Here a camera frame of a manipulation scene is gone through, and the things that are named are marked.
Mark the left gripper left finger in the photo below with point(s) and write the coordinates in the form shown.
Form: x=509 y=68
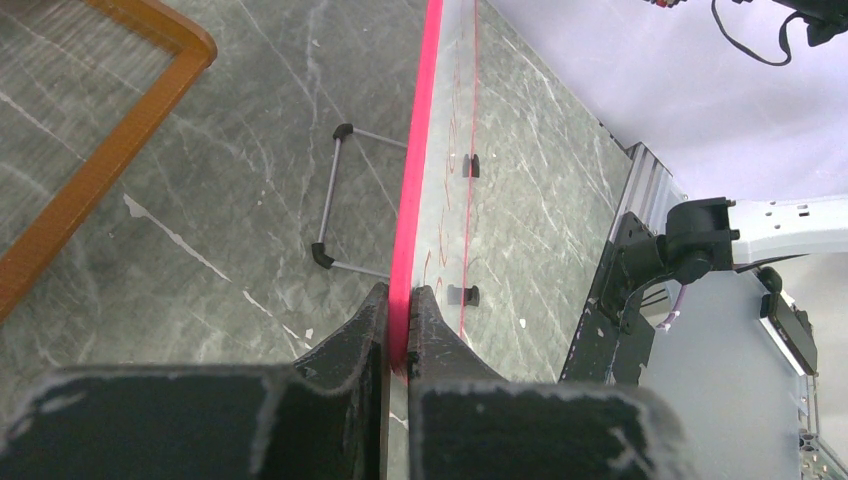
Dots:
x=322 y=416

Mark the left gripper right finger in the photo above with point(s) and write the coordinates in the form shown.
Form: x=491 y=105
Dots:
x=468 y=422

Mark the pink-framed whiteboard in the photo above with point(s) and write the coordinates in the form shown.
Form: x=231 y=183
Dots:
x=431 y=240

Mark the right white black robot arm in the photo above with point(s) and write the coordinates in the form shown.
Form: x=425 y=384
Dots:
x=720 y=234

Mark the wooden three-tier shelf rack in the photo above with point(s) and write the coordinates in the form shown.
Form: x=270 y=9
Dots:
x=193 y=50

